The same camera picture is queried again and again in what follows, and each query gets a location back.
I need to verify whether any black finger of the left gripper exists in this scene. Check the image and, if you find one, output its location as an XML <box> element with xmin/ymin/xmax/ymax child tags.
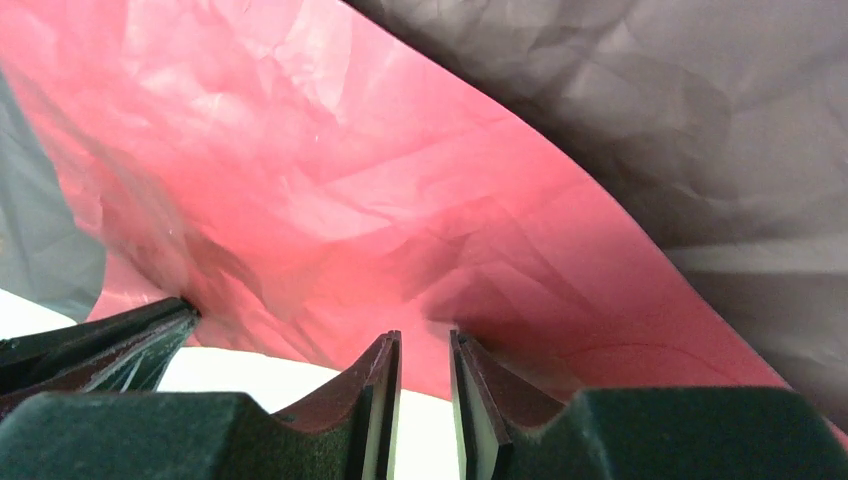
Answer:
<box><xmin>1</xmin><ymin>297</ymin><xmax>201</xmax><ymax>418</ymax></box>

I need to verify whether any dark red wrapping paper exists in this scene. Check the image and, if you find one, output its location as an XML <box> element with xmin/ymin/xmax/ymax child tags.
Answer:
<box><xmin>1</xmin><ymin>1</ymin><xmax>847</xmax><ymax>436</ymax></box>

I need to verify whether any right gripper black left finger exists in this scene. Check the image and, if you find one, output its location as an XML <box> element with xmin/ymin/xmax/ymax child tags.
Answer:
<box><xmin>1</xmin><ymin>331</ymin><xmax>401</xmax><ymax>479</ymax></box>

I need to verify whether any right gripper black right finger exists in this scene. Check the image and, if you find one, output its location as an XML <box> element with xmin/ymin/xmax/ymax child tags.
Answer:
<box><xmin>450</xmin><ymin>331</ymin><xmax>847</xmax><ymax>479</ymax></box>

